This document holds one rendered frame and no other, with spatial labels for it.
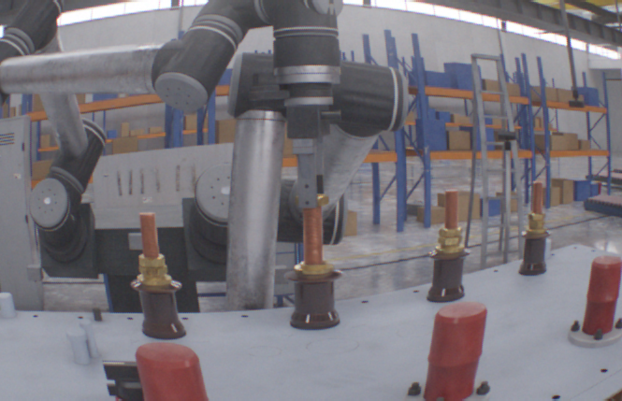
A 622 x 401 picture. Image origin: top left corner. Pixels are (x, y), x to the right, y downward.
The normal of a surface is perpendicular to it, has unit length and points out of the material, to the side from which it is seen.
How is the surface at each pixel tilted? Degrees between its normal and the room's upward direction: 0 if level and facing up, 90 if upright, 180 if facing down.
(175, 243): 90
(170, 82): 134
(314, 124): 90
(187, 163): 90
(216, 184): 60
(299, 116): 90
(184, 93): 141
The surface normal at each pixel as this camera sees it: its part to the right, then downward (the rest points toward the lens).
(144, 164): 0.33, 0.10
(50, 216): 0.18, -0.32
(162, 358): -0.03, -0.98
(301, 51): -0.11, 0.11
